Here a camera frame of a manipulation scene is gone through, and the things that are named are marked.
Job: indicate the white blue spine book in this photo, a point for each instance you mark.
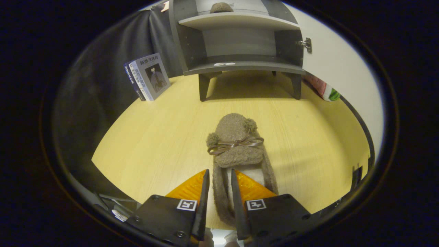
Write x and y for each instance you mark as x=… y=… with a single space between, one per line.
x=135 y=77

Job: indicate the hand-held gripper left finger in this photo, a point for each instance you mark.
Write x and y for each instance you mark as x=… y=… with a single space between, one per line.
x=203 y=206

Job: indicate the brown fuzzy shoe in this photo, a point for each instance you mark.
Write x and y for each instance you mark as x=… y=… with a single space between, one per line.
x=235 y=151
x=221 y=7

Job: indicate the black backdrop cloth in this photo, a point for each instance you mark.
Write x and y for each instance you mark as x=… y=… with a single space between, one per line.
x=99 y=85

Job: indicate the grey shoe cabinet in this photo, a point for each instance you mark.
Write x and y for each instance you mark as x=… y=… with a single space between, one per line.
x=240 y=65

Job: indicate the pink and green striped item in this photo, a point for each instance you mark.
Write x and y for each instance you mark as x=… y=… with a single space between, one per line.
x=324 y=89

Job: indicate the metal door hinge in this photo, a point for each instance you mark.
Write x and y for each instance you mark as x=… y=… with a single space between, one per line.
x=306 y=44

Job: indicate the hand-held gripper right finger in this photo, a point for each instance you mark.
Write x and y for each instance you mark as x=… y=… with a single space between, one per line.
x=237 y=206

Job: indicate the white book portrait cover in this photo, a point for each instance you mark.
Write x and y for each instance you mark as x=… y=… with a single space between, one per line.
x=156 y=75

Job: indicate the dark blue book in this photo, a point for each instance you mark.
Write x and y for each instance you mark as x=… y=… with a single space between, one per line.
x=128 y=73

